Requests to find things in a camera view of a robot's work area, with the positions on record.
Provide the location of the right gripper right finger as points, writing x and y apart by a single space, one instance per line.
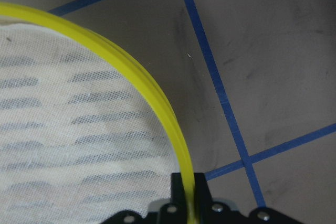
202 191

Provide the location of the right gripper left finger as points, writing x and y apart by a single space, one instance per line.
177 189

